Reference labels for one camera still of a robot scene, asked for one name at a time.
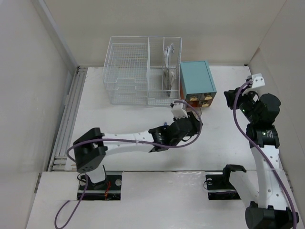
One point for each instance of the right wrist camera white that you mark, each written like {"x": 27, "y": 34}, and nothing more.
{"x": 255, "y": 81}

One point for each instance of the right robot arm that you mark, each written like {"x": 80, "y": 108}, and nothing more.
{"x": 269, "y": 206}

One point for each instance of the teal orange drawer box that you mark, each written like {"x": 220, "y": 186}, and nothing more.
{"x": 197, "y": 85}

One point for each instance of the aluminium rail frame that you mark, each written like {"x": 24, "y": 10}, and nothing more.
{"x": 63, "y": 137}

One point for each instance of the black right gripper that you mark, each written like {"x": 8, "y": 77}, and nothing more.
{"x": 228, "y": 95}

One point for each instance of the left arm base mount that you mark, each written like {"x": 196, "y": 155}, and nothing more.
{"x": 108, "y": 190}

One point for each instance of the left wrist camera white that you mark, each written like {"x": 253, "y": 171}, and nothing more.
{"x": 177, "y": 109}

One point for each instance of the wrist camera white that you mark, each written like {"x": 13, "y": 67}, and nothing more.
{"x": 255, "y": 81}
{"x": 177, "y": 109}

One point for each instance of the white wire desk organizer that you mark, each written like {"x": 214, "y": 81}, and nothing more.
{"x": 133, "y": 70}

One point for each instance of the grey spiral setup guide booklet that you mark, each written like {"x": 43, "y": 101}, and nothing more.
{"x": 169, "y": 74}

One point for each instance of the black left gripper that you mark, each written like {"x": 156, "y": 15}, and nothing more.
{"x": 196, "y": 126}

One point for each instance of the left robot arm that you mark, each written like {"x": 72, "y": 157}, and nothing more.
{"x": 88, "y": 151}

